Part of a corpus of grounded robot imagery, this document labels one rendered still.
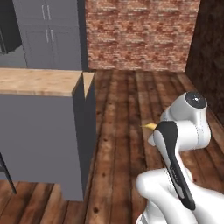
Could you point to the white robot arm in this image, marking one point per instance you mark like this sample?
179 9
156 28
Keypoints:
186 122

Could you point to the yellow banana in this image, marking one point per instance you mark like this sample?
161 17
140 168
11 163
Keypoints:
151 126

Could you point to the grey kitchen island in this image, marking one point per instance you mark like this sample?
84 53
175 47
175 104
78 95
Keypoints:
38 137

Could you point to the tall grey cupboard run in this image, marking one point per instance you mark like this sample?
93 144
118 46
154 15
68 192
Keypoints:
52 35

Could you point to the black stool leg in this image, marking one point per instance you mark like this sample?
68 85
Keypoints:
6 172

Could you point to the black appliance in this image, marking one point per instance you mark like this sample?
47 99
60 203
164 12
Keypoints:
8 26

